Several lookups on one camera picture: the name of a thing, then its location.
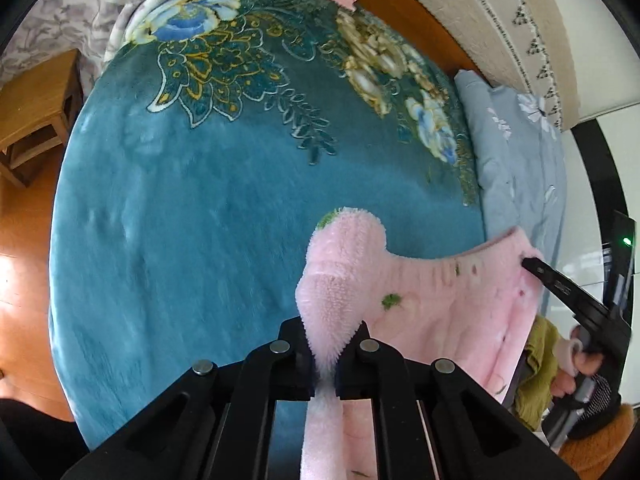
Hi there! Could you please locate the orange wooden bed frame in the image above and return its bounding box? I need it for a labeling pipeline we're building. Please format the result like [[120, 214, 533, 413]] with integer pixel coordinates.
[[322, 0, 493, 86]]

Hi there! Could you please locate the wooden nightstand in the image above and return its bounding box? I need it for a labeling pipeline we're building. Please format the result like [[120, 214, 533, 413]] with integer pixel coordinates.
[[0, 49, 83, 188]]

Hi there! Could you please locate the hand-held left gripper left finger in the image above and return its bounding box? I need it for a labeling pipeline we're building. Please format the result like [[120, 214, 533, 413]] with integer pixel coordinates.
[[60, 316, 321, 480]]

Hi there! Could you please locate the dark cloth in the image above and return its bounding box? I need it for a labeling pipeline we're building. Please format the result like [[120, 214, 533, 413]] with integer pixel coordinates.
[[0, 397, 91, 480]]

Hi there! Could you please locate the olive green garment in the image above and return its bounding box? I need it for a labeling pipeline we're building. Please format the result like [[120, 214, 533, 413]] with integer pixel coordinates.
[[512, 315, 561, 431]]

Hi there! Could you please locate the grey floral sheet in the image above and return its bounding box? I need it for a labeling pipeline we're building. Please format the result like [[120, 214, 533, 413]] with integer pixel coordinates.
[[0, 0, 211, 86]]

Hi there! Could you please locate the pink fleece peach-print garment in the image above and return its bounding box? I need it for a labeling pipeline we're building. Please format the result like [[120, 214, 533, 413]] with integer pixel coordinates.
[[295, 205, 546, 480]]

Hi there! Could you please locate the teal floral blanket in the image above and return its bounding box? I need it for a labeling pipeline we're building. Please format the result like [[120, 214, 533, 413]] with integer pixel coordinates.
[[47, 0, 488, 453]]

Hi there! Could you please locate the white wardrobe with black band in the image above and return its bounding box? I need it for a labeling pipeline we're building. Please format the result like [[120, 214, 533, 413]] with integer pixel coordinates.
[[547, 0, 640, 411]]

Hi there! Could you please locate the person's right forearm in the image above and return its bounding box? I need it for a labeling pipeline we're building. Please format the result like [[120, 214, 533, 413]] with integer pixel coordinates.
[[557, 375, 631, 476]]

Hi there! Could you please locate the beige quilted headboard cover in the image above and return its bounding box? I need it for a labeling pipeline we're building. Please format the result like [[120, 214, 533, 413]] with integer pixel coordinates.
[[372, 0, 588, 133]]

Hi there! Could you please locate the person's right hand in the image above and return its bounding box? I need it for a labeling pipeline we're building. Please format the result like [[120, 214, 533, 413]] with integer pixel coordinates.
[[552, 327, 603, 396]]

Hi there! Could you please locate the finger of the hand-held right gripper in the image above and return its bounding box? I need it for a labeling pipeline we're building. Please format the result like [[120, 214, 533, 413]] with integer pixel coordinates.
[[520, 256, 608, 323]]

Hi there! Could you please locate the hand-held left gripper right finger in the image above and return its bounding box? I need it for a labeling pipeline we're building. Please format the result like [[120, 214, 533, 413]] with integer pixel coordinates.
[[334, 320, 576, 480]]

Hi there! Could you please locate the light blue floral quilt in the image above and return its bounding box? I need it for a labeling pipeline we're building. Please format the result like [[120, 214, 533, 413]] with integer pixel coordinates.
[[452, 69, 568, 321]]

